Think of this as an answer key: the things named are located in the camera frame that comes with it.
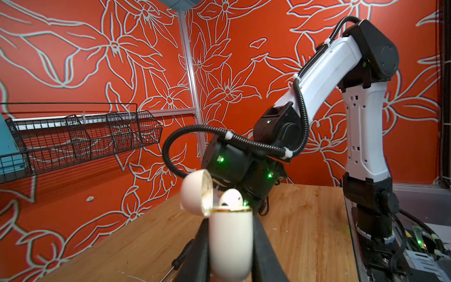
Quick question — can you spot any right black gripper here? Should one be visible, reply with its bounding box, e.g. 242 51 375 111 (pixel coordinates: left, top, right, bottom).
202 135 287 212

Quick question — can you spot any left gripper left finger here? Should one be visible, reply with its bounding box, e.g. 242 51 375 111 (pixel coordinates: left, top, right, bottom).
175 219 210 282

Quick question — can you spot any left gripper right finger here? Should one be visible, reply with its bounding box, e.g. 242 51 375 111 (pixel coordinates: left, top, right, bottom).
251 217 289 282

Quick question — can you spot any white earbud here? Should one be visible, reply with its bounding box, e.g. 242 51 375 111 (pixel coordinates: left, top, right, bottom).
218 189 244 209

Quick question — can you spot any white earbuds charging case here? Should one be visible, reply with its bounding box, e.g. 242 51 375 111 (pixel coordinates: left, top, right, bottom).
180 169 253 282

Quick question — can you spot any light blue box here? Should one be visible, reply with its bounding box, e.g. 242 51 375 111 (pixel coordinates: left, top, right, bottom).
1 117 26 184

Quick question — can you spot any yellow black handled screwdriver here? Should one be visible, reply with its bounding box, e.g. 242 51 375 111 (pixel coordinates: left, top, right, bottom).
160 239 194 282

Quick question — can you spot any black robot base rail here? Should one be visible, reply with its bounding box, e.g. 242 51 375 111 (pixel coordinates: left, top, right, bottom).
345 197 451 282

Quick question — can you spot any black wire wall basket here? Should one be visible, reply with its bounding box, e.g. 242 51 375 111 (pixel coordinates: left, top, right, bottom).
6 110 163 180

